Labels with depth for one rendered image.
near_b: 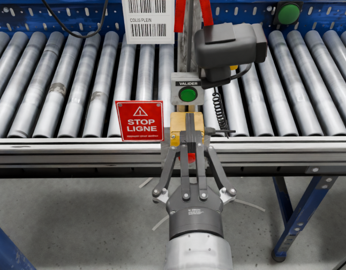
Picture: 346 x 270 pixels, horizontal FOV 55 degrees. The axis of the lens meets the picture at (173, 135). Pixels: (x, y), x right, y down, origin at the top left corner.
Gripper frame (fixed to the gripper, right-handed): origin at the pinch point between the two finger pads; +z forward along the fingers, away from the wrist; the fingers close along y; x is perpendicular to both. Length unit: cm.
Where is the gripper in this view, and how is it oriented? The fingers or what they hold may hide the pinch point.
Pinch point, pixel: (190, 132)
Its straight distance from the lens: 58.7
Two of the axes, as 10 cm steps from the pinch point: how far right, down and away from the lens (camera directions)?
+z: -0.1, -7.5, 6.6
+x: 0.0, 6.6, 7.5
